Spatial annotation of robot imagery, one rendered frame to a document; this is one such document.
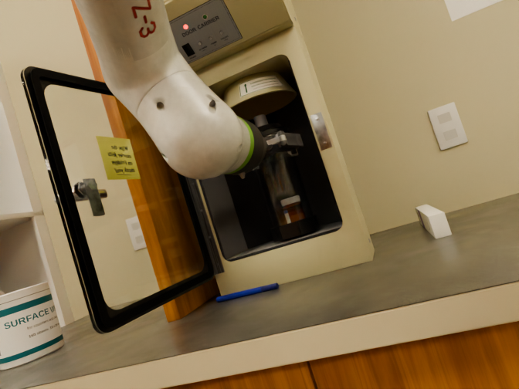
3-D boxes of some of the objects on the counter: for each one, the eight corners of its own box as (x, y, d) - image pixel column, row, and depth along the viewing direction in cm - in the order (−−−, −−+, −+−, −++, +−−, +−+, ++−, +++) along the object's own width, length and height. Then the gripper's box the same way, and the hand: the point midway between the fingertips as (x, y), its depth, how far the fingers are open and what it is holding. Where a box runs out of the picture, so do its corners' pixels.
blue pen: (219, 301, 82) (218, 295, 82) (279, 287, 76) (277, 282, 76) (216, 302, 81) (215, 298, 81) (277, 289, 75) (275, 283, 75)
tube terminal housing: (258, 272, 107) (174, 8, 111) (377, 239, 97) (280, -48, 101) (221, 299, 83) (117, -37, 87) (374, 260, 73) (247, -117, 77)
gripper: (292, 102, 63) (315, 123, 85) (177, 148, 69) (225, 157, 91) (306, 146, 62) (326, 156, 84) (189, 189, 69) (235, 187, 90)
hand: (271, 155), depth 85 cm, fingers closed on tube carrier, 9 cm apart
